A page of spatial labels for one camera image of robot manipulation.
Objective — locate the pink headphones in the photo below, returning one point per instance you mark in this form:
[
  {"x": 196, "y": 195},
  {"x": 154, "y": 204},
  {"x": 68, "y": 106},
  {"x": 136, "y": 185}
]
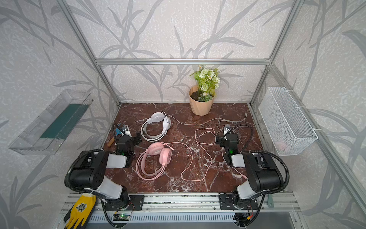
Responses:
[{"x": 162, "y": 153}]

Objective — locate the white wire mesh basket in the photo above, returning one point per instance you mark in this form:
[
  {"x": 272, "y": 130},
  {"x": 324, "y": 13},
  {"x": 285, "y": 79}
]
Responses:
[{"x": 285, "y": 121}]

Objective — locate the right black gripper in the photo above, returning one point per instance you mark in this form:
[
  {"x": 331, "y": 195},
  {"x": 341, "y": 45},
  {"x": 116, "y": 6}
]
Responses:
[{"x": 229, "y": 139}]

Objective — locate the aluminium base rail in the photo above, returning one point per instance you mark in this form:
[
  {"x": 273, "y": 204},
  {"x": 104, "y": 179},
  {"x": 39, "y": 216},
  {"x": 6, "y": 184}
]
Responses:
[{"x": 199, "y": 207}]

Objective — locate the green artificial plant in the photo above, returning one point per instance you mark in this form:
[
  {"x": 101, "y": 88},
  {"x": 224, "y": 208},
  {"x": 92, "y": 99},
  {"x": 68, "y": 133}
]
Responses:
[{"x": 207, "y": 82}]

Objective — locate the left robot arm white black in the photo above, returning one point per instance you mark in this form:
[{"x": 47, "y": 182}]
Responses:
[{"x": 87, "y": 173}]

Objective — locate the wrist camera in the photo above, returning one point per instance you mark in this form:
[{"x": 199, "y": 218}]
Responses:
[
  {"x": 123, "y": 130},
  {"x": 226, "y": 129}
]

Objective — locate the pink object in basket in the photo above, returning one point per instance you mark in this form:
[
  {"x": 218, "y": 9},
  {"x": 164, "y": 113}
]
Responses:
[{"x": 281, "y": 146}]

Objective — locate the clear plastic wall tray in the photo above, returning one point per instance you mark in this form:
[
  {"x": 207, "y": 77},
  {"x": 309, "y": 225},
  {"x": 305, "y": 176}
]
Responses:
[{"x": 46, "y": 134}]

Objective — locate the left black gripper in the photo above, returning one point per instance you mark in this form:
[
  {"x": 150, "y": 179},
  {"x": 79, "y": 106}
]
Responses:
[{"x": 124, "y": 139}]

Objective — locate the yellow black work glove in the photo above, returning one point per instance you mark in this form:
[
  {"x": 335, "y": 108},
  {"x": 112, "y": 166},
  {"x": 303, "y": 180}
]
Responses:
[{"x": 79, "y": 215}]

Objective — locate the beige flower pot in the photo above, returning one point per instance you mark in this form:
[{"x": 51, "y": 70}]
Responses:
[{"x": 199, "y": 108}]

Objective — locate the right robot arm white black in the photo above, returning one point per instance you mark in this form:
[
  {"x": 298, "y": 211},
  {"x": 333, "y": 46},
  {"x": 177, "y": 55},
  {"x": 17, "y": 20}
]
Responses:
[{"x": 266, "y": 173}]

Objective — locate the blue garden rake wooden handle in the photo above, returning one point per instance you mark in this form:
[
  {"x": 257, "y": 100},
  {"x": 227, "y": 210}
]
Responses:
[{"x": 112, "y": 140}]

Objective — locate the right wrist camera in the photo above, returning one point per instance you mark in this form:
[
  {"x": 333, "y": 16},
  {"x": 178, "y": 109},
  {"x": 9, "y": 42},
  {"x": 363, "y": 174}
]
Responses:
[{"x": 226, "y": 129}]

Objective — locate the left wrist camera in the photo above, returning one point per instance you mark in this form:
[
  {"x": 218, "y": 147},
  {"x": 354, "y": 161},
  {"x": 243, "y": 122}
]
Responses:
[{"x": 123, "y": 130}]

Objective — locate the white headphones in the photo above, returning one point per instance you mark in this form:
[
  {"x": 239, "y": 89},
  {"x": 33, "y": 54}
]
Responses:
[{"x": 154, "y": 120}]

